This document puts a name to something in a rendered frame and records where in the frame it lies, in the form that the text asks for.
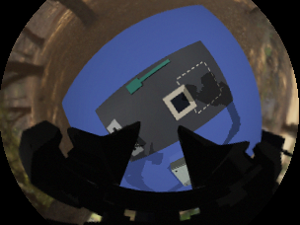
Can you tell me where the beige square tile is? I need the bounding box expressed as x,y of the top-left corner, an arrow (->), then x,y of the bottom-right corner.
163,85 -> 196,120

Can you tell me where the green trowel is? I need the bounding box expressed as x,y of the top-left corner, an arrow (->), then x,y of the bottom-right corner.
126,60 -> 171,94

